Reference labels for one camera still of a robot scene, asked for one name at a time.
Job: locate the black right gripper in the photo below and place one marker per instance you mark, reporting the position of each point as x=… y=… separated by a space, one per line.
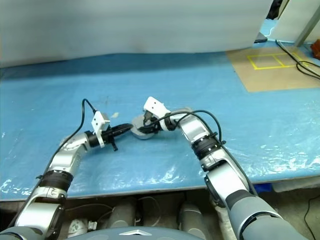
x=153 y=123

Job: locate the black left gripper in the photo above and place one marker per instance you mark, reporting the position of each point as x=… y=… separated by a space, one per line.
x=108 y=136

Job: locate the copper wound stator disc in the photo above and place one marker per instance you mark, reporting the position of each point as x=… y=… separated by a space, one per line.
x=146 y=137

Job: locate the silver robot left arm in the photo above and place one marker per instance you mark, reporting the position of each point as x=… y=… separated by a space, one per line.
x=65 y=157

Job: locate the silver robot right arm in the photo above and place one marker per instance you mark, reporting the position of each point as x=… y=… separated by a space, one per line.
x=225 y=175

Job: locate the blue plastic table sheet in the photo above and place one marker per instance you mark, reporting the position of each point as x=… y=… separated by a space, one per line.
x=200 y=75

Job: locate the grey rounded robot leg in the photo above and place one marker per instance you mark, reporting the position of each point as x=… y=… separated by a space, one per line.
x=192 y=220
x=122 y=215

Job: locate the small white connector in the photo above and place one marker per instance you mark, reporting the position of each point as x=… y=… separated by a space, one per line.
x=92 y=225

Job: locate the white backdrop sheet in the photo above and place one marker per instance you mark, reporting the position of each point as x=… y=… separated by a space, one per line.
x=125 y=25

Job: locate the grey robot torso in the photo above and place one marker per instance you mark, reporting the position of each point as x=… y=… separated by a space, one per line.
x=135 y=235

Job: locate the white bundle with green mark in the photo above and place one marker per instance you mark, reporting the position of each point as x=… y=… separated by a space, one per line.
x=77 y=227

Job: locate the white wrapped table leg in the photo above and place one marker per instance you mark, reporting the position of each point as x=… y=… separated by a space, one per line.
x=225 y=225

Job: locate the blue box under table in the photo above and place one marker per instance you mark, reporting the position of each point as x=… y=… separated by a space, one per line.
x=262 y=187

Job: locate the brown cardboard mat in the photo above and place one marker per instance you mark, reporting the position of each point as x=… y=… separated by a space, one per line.
x=270 y=80

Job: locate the dark flat device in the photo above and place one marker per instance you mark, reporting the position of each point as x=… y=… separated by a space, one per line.
x=260 y=38

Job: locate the white panel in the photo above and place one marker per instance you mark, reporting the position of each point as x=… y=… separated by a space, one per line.
x=292 y=20

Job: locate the red-brown object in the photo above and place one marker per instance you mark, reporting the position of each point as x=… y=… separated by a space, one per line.
x=316 y=50

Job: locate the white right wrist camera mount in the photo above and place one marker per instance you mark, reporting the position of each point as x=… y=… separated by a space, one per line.
x=155 y=106

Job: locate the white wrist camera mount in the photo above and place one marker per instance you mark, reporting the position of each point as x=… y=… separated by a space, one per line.
x=98 y=121
x=155 y=106

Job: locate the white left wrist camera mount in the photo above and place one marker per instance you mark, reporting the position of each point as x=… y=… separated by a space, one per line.
x=98 y=121

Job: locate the grey metal post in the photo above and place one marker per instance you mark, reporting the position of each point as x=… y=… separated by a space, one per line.
x=307 y=27

